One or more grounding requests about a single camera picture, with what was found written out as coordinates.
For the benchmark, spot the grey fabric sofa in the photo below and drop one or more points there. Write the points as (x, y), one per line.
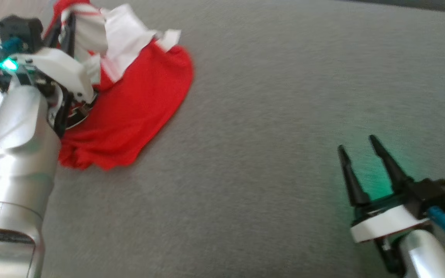
(245, 154)

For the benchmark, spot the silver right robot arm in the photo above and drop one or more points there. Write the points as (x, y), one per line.
(427, 255)

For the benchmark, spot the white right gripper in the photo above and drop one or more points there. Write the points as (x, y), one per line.
(384, 222)

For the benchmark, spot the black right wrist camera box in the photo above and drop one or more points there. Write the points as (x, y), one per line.
(437, 195)

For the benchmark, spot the red shirt with white sleeves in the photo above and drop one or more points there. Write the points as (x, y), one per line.
(137, 104)

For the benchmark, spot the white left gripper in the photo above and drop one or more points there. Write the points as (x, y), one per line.
(60, 67)

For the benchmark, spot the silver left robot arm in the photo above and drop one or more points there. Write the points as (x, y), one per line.
(14, 173)

